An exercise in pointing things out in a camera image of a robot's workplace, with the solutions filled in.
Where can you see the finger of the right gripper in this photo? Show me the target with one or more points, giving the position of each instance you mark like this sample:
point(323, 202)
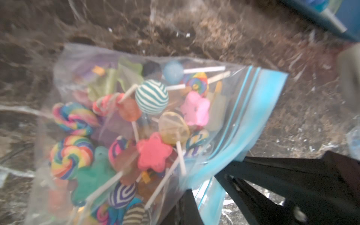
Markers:
point(295, 191)

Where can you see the candy ziploc bag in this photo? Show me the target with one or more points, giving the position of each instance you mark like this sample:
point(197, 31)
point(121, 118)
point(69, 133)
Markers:
point(123, 136)

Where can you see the teal plastic tray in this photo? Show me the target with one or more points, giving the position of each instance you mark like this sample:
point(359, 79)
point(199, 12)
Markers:
point(339, 17)

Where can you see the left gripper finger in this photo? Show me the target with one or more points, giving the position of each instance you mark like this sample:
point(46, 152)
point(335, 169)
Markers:
point(185, 212)

